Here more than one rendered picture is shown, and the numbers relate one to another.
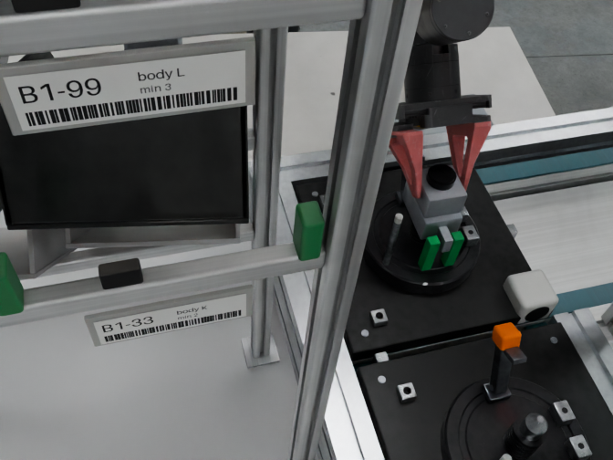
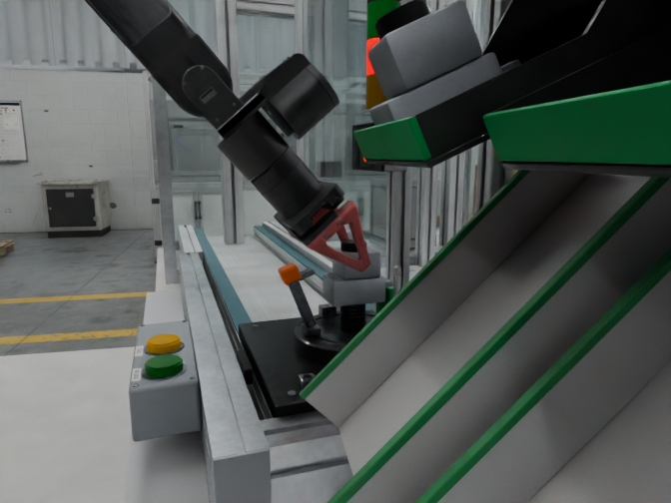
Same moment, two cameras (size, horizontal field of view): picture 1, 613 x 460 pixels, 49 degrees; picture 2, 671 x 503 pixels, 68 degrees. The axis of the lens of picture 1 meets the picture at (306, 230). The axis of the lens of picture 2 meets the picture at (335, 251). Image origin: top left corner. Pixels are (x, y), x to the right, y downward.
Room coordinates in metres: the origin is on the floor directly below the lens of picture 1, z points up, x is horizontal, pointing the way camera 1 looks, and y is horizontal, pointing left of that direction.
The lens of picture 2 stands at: (0.49, 0.43, 1.19)
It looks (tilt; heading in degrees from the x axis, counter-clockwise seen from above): 11 degrees down; 272
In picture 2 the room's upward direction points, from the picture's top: straight up
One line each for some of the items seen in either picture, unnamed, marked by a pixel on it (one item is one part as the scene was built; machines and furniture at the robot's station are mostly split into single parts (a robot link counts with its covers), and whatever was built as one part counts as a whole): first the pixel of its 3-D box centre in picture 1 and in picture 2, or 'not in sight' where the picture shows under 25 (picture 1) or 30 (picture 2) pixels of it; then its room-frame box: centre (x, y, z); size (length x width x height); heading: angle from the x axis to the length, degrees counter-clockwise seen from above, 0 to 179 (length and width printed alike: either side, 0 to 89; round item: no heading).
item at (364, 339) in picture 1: (416, 248); (352, 350); (0.48, -0.13, 0.96); 0.24 x 0.24 x 0.02; 20
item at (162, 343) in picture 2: not in sight; (164, 346); (0.72, -0.14, 0.96); 0.04 x 0.04 x 0.02
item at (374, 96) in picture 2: not in sight; (382, 93); (0.44, -0.35, 1.28); 0.05 x 0.05 x 0.05
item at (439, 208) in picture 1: (438, 202); (361, 269); (0.47, -0.14, 1.06); 0.08 x 0.04 x 0.07; 19
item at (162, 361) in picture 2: not in sight; (164, 369); (0.69, -0.07, 0.96); 0.04 x 0.04 x 0.02
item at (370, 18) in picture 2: not in sight; (383, 22); (0.44, -0.35, 1.38); 0.05 x 0.05 x 0.05
